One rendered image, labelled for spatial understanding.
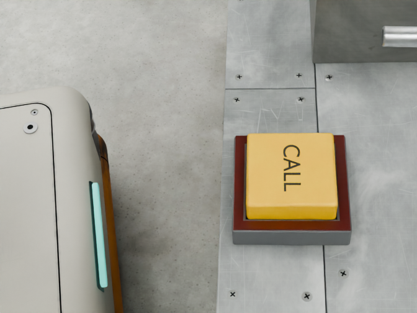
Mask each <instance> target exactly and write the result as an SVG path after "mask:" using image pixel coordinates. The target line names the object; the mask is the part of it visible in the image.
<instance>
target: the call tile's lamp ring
mask: <svg viewBox="0 0 417 313"><path fill-rule="evenodd" d="M333 137H334V143H335V149H336V169H337V179H338V199H339V218H340V221H253V220H243V204H244V144H245V143H247V135H236V136H235V180H234V203H233V230H330V231H351V221H350V212H349V195H348V178H347V169H346V152H345V143H344V135H333Z"/></svg>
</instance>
